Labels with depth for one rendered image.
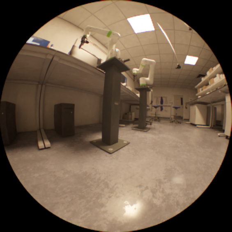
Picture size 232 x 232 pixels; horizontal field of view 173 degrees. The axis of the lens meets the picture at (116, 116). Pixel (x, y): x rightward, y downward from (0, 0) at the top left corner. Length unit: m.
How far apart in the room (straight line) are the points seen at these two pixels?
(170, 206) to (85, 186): 0.36
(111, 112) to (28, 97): 1.27
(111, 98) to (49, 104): 1.08
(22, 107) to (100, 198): 1.39
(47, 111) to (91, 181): 1.23
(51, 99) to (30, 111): 0.44
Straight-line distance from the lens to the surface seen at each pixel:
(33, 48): 0.72
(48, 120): 1.42
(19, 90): 1.47
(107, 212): 0.33
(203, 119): 3.40
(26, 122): 1.42
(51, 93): 1.44
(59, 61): 0.71
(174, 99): 7.05
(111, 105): 0.65
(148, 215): 0.35
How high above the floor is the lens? 0.32
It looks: 3 degrees down
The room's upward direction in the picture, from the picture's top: 3 degrees clockwise
